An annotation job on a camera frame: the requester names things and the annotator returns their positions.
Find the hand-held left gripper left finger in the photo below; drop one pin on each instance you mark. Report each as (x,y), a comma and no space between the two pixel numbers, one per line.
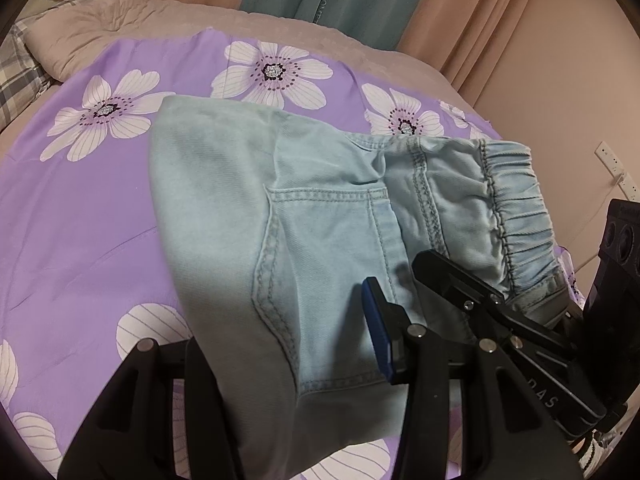
(200,377)

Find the beige quilt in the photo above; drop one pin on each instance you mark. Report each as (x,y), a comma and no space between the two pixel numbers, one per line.
(150,15)

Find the beige curtain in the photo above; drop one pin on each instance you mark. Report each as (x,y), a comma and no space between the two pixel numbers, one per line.
(475,20)

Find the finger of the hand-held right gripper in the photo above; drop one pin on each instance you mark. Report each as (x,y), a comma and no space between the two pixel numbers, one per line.
(480,292)

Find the plaid pillow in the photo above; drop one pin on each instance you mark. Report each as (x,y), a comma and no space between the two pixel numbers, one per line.
(20,75)

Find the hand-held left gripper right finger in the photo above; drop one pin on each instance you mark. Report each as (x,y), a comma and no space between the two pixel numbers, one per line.
(379,332)

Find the light blue denim pants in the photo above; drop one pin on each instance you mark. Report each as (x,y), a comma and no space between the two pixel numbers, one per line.
(300,185)

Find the teal curtain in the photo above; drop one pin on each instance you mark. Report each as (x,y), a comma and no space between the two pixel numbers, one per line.
(340,0)

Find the purple floral bedsheet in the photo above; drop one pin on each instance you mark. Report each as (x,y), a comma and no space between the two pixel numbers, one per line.
(75,210)

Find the white wall power outlet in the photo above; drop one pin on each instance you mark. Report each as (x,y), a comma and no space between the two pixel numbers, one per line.
(609,156)

